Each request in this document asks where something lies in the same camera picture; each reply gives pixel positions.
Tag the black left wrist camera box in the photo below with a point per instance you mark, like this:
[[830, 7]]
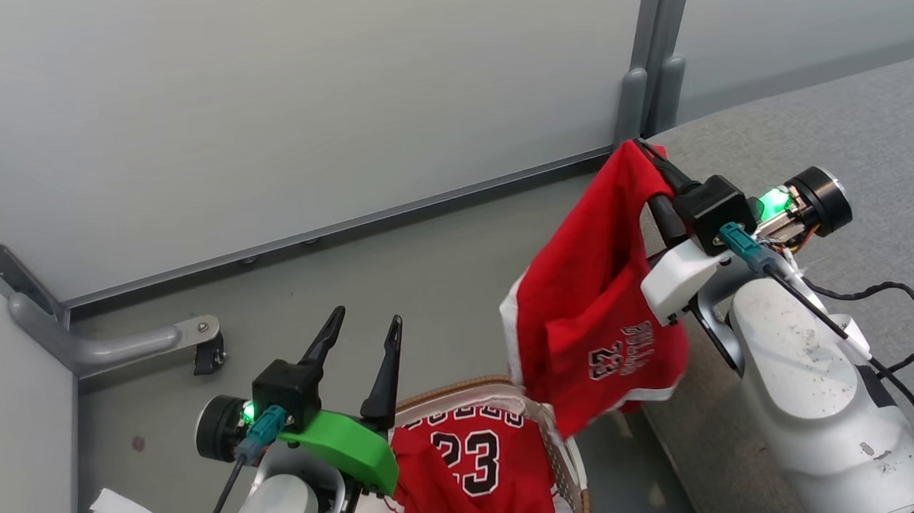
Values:
[[288, 390]]

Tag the red basketball shorts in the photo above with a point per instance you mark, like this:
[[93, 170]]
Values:
[[584, 297]]

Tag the wicker laundry basket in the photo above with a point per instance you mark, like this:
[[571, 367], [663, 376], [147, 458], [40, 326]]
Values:
[[574, 481]]

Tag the grey partition foot bar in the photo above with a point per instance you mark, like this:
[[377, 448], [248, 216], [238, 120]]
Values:
[[102, 345]]

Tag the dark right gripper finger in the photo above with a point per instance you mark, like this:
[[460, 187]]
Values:
[[670, 175], [668, 220]]

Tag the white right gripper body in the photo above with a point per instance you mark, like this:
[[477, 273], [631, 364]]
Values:
[[677, 276]]

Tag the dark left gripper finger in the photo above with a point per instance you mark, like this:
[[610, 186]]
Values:
[[384, 389], [325, 343]]

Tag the red number 23 jersey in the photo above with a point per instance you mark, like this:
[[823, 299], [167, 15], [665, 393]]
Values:
[[468, 475]]

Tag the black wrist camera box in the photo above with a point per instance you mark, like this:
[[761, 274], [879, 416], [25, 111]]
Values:
[[288, 390], [712, 204]]

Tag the grey partition post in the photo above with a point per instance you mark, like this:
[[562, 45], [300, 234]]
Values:
[[650, 66]]

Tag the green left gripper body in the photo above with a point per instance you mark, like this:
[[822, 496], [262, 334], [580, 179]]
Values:
[[349, 446]]

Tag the black caster wheel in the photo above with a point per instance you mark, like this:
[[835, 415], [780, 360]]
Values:
[[209, 354]]

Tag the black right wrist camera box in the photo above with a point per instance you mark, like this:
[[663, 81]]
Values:
[[712, 204]]

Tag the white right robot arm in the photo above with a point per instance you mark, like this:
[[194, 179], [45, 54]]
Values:
[[808, 379]]

